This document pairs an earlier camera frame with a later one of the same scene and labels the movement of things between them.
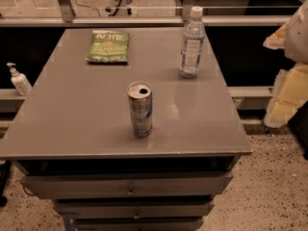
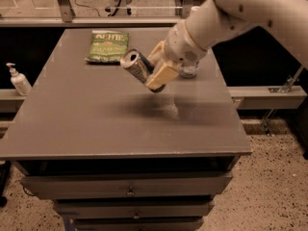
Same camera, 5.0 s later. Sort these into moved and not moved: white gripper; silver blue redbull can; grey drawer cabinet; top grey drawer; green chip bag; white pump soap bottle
Moved: white gripper; silver blue redbull can
Not moved: top grey drawer; grey drawer cabinet; green chip bag; white pump soap bottle
